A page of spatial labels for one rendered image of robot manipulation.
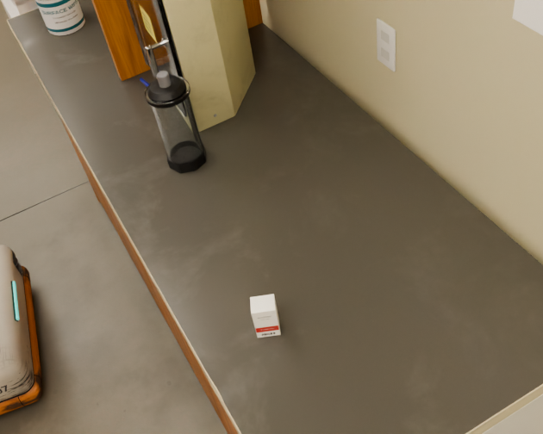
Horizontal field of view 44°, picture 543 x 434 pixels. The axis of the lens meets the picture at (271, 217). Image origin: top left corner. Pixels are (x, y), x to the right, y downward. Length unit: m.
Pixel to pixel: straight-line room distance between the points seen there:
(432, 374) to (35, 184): 2.47
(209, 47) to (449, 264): 0.78
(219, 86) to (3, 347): 1.18
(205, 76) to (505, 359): 0.99
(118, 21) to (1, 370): 1.18
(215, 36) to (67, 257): 1.53
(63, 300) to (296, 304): 1.59
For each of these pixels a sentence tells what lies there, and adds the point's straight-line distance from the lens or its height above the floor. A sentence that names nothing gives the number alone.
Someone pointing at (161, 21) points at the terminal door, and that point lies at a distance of 1.67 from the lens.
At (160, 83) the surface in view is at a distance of 1.61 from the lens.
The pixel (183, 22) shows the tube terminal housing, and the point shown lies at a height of 1.26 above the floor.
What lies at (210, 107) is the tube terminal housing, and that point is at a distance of 1.82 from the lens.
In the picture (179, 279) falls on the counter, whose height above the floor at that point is 0.94.
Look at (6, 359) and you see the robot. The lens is 2.42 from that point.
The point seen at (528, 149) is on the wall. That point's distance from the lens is 1.41.
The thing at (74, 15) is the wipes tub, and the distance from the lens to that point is 2.43.
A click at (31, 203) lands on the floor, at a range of 3.32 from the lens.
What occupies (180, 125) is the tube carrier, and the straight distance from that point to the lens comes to 1.64.
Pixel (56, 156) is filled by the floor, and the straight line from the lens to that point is 3.52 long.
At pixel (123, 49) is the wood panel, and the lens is 2.08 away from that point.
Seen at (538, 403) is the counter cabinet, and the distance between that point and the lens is 1.39.
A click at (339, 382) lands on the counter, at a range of 1.31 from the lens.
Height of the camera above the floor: 2.08
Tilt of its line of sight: 46 degrees down
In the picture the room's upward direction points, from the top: 11 degrees counter-clockwise
